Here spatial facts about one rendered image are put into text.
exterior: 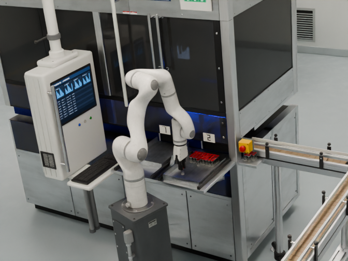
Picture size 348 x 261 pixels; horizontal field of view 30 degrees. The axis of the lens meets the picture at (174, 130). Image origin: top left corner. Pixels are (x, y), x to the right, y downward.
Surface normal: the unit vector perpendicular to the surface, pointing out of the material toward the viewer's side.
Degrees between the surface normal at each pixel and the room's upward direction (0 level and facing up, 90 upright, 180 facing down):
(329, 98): 0
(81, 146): 90
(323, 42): 90
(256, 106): 90
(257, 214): 90
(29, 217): 0
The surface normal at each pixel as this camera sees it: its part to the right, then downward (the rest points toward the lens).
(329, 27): -0.53, 0.40
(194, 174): -0.10, -0.91
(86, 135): 0.84, 0.15
